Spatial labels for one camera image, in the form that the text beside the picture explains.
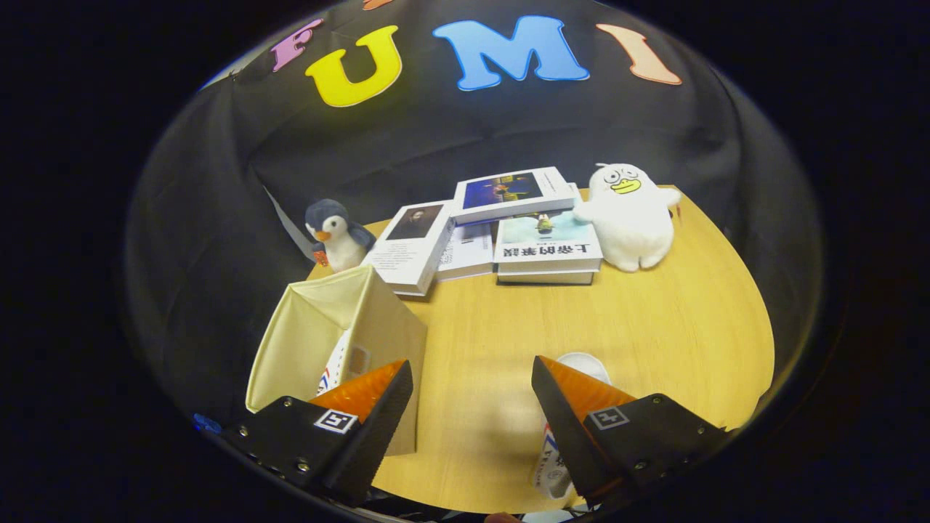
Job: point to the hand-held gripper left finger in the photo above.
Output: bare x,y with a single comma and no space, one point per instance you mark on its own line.
378,436

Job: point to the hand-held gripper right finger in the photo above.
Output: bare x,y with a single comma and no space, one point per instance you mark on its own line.
559,428

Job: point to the white canvas shoe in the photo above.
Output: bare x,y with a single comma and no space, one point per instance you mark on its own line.
336,367
552,465

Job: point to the beige fabric storage box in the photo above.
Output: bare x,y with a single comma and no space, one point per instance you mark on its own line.
305,341

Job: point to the thick plain white book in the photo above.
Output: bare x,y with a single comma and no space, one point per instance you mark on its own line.
545,277

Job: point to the book with teal cover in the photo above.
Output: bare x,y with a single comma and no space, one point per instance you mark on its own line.
548,243

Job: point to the book with portrait cover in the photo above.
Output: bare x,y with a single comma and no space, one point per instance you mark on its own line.
407,250

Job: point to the white book with text cover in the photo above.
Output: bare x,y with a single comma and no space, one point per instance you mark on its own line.
468,254

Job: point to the grey penguin plush toy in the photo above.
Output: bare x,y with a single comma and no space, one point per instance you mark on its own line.
341,240

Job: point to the white duck plush toy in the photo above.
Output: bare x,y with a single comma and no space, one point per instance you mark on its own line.
632,225

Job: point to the book with blue picture cover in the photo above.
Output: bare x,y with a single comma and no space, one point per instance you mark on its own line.
508,192

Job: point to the black backdrop cloth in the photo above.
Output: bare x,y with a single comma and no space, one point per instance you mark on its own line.
436,138

